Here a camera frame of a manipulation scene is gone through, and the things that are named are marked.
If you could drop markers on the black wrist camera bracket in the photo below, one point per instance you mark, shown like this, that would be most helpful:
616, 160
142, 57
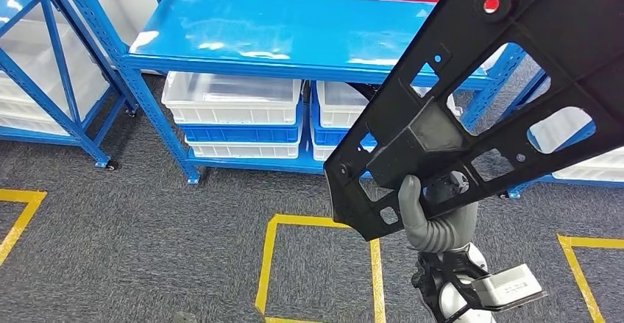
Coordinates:
439, 272

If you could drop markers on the yellow floor tape square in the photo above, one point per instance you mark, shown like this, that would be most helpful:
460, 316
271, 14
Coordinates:
24, 195
595, 241
312, 221

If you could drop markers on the white plastic crate stack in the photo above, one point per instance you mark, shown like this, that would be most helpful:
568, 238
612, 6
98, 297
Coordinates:
29, 111
595, 169

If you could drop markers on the blue plastic crate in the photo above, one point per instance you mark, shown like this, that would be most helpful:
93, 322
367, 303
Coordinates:
326, 136
234, 133

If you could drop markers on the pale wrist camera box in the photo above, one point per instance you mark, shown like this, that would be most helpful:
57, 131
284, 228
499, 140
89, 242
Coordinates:
507, 286

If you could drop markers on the black plastic frame part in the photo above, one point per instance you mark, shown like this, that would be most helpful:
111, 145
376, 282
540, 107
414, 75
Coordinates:
560, 18

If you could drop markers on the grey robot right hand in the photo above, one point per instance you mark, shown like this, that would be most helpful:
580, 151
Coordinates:
412, 213

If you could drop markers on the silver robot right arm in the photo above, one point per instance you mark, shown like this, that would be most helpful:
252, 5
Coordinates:
453, 306

